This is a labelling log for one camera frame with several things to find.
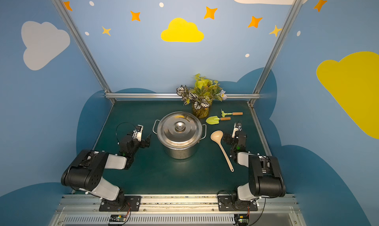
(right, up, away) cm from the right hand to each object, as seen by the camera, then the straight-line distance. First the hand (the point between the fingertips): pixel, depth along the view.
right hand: (235, 131), depth 95 cm
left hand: (-60, +1, -1) cm, 60 cm away
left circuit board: (-66, -40, -23) cm, 80 cm away
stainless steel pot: (-34, -13, -5) cm, 37 cm away
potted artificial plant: (-23, +24, +4) cm, 33 cm away
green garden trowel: (-11, +7, +14) cm, 19 cm away
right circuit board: (-3, -41, -23) cm, 47 cm away
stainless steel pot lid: (-36, +3, -13) cm, 38 cm away
